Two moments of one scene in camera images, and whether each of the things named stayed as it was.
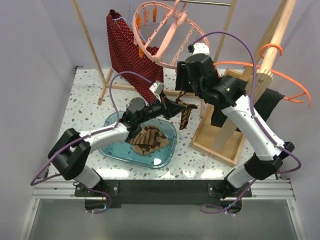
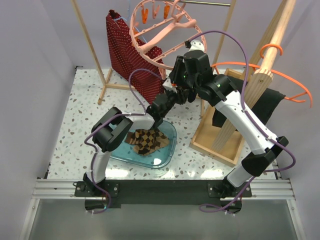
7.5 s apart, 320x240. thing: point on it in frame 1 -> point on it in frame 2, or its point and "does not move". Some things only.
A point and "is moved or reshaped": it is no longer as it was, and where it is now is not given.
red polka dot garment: (141, 66) does not move
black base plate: (166, 192) does not move
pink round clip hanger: (165, 34) is moved or reshaped
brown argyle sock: (184, 118) -> (146, 140)
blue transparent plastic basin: (124, 151) does not move
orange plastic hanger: (290, 98) does not move
